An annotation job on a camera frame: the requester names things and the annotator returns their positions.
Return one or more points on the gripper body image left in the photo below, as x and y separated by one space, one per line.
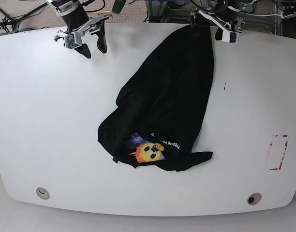
81 23

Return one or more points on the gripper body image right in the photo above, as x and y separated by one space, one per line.
230 22

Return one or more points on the black printed T-shirt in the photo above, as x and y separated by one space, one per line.
160 110

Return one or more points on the black cylinder on floor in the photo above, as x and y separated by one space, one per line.
118 6

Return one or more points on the white power strip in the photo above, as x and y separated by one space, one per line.
289 12

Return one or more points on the black tripod stand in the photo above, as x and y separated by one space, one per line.
28 14

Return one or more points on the red tape rectangle marking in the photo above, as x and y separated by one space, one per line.
277 151

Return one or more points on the aluminium frame base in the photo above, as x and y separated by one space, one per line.
156 10

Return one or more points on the left table cable grommet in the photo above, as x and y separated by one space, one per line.
42 193

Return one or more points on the table cable grommet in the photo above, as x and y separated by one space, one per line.
254 198
42 193

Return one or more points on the right table cable grommet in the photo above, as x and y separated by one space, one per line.
254 198

